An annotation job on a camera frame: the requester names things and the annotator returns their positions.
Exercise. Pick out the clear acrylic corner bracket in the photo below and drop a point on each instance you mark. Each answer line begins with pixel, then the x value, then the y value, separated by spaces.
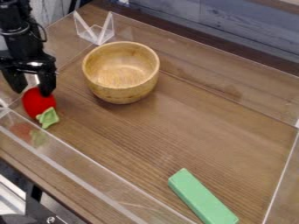
pixel 95 34

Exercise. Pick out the black device with cable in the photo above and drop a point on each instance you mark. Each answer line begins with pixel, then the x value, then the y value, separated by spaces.
pixel 36 214

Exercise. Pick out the light wooden bowl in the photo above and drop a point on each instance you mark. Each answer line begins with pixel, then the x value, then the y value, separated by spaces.
pixel 121 71

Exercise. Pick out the black table leg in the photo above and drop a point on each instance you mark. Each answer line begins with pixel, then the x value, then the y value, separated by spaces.
pixel 36 193

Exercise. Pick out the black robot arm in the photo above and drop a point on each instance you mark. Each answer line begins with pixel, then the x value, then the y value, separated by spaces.
pixel 16 19

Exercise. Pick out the red plush strawberry toy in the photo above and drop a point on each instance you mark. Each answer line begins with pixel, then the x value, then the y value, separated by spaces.
pixel 40 107

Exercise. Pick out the clear acrylic front wall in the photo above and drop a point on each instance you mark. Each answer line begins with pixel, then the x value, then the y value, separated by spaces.
pixel 88 188

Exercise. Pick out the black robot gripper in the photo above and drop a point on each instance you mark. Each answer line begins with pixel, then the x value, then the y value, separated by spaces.
pixel 24 55

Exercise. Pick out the green rectangular block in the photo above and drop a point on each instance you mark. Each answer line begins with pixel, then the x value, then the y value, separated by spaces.
pixel 199 199

